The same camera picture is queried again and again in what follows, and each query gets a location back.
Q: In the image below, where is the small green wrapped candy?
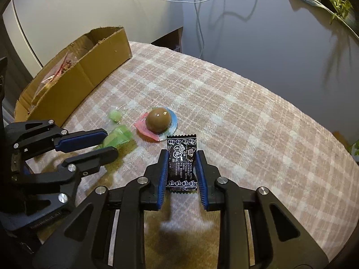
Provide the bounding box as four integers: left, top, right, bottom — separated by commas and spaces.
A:
108, 104, 127, 125

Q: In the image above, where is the clear packet of sliced bread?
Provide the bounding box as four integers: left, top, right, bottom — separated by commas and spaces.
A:
32, 51, 83, 107

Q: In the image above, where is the brown cardboard box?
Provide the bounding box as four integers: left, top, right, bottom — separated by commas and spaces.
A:
14, 26, 133, 128

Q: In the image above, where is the green and white bag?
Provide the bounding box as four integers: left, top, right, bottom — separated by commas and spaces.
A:
350, 141, 359, 163

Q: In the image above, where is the black snack packet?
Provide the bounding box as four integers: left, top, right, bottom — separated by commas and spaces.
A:
165, 134, 199, 195

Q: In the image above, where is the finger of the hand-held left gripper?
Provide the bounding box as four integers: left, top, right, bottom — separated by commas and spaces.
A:
13, 147, 119, 216
6, 120, 109, 157

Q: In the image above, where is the potted spider plant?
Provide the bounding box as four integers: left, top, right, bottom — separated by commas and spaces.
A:
322, 0, 354, 25

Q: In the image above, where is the pink plaid blanket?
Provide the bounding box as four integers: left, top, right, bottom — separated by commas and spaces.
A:
39, 41, 359, 269

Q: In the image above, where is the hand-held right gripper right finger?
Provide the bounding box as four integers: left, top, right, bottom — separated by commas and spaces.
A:
195, 150, 328, 269

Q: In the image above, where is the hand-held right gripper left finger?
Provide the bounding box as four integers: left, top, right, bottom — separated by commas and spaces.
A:
33, 149, 171, 269

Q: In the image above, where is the brown egg in colourful wrapper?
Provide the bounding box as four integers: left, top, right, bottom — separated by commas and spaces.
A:
134, 105, 178, 142

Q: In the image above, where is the green jelly snack packet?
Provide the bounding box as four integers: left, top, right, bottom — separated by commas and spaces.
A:
97, 126, 134, 150

